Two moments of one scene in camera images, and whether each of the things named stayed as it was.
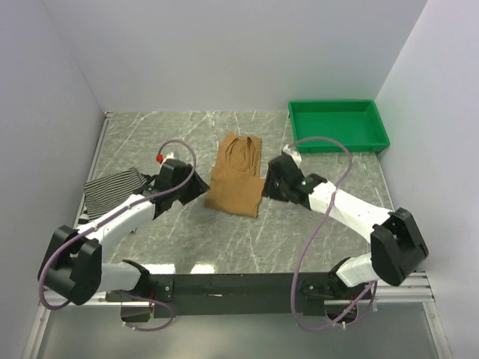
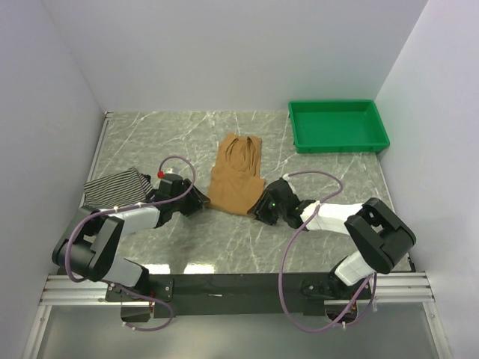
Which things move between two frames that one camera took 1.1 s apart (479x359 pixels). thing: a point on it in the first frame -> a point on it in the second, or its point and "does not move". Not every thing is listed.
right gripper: [268, 189] -> [260, 209]
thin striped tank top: [102, 193] does not move
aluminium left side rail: [91, 169] does not move
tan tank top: [235, 185] does not move
